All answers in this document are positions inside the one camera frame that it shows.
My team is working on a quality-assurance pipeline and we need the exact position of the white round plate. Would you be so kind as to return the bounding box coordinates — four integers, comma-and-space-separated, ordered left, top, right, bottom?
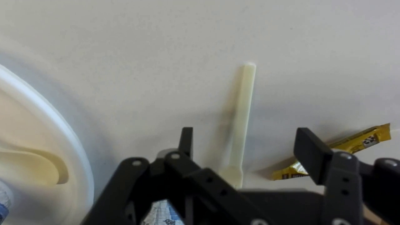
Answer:
0, 67, 94, 225

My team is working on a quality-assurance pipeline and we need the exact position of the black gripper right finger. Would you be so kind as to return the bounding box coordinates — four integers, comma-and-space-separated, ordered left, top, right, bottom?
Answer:
294, 128, 400, 225

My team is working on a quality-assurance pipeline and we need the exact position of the yellow sweetener packet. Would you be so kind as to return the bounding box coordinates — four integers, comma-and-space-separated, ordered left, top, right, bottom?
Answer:
271, 124, 391, 180

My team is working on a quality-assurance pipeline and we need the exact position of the white plastic fork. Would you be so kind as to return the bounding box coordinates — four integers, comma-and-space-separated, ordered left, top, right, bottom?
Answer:
219, 63, 256, 189

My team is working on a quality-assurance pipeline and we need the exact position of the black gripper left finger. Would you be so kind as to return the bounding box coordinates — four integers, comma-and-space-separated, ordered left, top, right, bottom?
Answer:
82, 128, 267, 225

